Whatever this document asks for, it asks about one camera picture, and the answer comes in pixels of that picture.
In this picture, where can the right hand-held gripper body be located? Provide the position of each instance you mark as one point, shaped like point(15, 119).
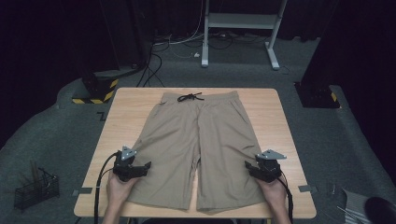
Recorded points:
point(269, 168)

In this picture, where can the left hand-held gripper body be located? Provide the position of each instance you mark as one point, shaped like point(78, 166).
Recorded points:
point(124, 168)

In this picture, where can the khaki shorts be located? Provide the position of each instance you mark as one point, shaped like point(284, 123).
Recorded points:
point(186, 140)

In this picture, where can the person's right hand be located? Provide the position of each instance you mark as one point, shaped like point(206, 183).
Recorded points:
point(275, 191)

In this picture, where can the person's left hand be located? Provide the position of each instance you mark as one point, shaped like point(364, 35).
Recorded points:
point(118, 191)

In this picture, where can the grey tape piece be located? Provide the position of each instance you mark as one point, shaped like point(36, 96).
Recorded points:
point(83, 190)
point(305, 188)

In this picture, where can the yellow-black striped stand base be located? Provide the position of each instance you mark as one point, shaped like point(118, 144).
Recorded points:
point(100, 90)

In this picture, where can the black stand base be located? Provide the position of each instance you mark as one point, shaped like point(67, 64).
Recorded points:
point(314, 97)

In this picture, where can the grey striped object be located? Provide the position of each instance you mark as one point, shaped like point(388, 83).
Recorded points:
point(355, 205)

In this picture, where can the black round object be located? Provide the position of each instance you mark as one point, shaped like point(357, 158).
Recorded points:
point(381, 211)

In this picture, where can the white metal stand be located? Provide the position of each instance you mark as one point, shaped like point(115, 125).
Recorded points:
point(239, 21)

